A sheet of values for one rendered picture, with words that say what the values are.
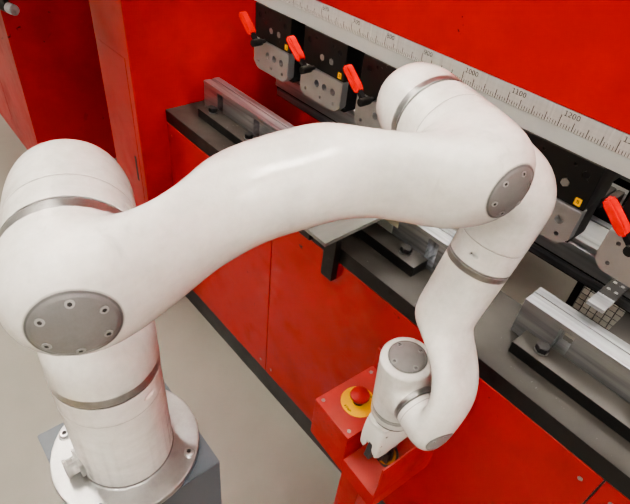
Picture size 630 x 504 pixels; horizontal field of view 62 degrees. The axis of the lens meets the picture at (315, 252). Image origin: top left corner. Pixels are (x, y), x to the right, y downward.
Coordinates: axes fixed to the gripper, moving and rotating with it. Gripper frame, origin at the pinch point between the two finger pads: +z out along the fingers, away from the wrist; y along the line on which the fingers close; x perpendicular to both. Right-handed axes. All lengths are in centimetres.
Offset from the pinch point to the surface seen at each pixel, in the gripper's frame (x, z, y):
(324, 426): -11.1, 0.2, 6.3
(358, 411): -8.0, -4.2, 0.4
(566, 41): -13, -68, -39
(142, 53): -127, -32, -11
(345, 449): -4.5, -0.7, 6.2
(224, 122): -106, -14, -25
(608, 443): 25.4, -11.1, -28.8
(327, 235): -35.1, -25.1, -11.4
